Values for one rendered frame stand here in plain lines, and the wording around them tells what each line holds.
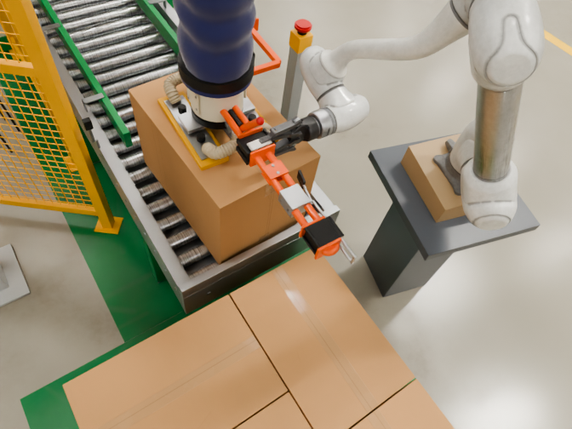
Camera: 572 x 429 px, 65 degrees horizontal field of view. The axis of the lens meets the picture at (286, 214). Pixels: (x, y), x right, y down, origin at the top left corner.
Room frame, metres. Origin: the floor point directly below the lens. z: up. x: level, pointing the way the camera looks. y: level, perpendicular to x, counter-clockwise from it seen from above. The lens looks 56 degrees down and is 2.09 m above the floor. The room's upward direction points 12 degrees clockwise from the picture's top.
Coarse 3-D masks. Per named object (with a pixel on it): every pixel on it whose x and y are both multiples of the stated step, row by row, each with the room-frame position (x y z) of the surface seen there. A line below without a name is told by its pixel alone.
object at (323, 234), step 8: (312, 224) 0.65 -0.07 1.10; (320, 224) 0.65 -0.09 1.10; (328, 224) 0.66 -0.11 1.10; (304, 232) 0.64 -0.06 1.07; (312, 232) 0.62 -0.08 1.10; (320, 232) 0.63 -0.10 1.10; (328, 232) 0.63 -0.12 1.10; (336, 232) 0.64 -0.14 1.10; (312, 240) 0.60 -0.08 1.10; (320, 240) 0.60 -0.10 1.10; (328, 240) 0.61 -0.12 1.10; (336, 240) 0.61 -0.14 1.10; (312, 248) 0.60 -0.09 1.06; (320, 248) 0.58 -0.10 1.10; (328, 248) 0.59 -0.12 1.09; (320, 256) 0.58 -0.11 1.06
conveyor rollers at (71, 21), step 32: (32, 0) 2.05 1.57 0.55; (64, 0) 2.15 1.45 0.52; (96, 0) 2.19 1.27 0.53; (128, 0) 2.23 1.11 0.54; (96, 32) 1.92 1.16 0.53; (128, 32) 1.96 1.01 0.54; (64, 64) 1.64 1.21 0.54; (96, 64) 1.67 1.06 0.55; (160, 64) 1.79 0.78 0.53; (128, 96) 1.50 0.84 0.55; (128, 128) 1.31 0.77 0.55; (128, 160) 1.14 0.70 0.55; (160, 224) 0.86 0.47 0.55; (192, 256) 0.76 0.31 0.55
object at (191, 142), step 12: (180, 96) 1.14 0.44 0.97; (168, 108) 1.08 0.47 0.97; (180, 108) 1.06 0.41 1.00; (180, 132) 0.98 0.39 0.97; (204, 132) 1.00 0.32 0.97; (192, 144) 0.94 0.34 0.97; (216, 144) 0.96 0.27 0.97; (192, 156) 0.90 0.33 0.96; (204, 156) 0.90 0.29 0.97; (204, 168) 0.87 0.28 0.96
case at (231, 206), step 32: (160, 96) 1.14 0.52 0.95; (256, 96) 1.24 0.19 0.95; (160, 128) 1.00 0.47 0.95; (160, 160) 1.02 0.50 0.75; (192, 160) 0.89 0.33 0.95; (288, 160) 0.97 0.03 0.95; (192, 192) 0.85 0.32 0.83; (224, 192) 0.79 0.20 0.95; (256, 192) 0.83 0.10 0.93; (192, 224) 0.87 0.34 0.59; (224, 224) 0.74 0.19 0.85; (256, 224) 0.84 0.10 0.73; (288, 224) 0.96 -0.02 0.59; (224, 256) 0.74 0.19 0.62
